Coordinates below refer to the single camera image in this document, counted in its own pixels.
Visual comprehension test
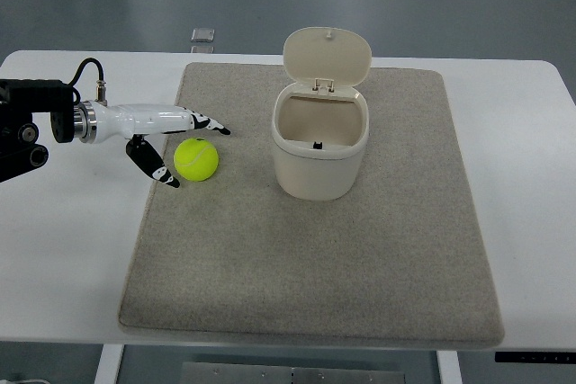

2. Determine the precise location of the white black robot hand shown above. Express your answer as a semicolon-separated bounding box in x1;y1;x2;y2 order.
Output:
75;101;230;188

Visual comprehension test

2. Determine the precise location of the grey felt mat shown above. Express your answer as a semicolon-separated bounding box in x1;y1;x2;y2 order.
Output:
118;63;504;349

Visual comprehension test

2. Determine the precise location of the white table leg left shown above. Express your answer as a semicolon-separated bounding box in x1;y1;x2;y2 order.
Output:
94;344;124;384

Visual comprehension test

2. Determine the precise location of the silver floor socket plate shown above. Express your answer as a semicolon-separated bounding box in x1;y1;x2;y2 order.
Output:
191;28;215;42

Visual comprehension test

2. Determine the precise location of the yellow tennis ball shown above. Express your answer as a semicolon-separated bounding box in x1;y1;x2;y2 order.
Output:
173;138;220;182

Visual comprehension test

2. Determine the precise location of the beige lidded bin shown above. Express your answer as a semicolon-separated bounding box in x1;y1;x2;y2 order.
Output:
271;27;372;201

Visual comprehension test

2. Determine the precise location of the black table control panel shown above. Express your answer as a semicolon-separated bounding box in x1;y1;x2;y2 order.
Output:
494;351;576;365

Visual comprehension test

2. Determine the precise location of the white table leg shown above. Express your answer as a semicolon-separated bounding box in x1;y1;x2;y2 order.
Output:
436;351;463;384
94;344;124;384

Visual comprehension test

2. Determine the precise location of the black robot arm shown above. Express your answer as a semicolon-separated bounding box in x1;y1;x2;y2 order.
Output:
1;79;88;182

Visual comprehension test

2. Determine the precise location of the metal plate under table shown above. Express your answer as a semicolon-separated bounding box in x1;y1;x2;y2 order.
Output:
179;362;406;384

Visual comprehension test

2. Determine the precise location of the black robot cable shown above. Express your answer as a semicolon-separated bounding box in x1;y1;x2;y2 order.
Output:
69;57;109;103

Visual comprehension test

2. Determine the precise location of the white table leg right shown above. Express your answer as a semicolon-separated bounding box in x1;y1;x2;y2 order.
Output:
436;351;463;384

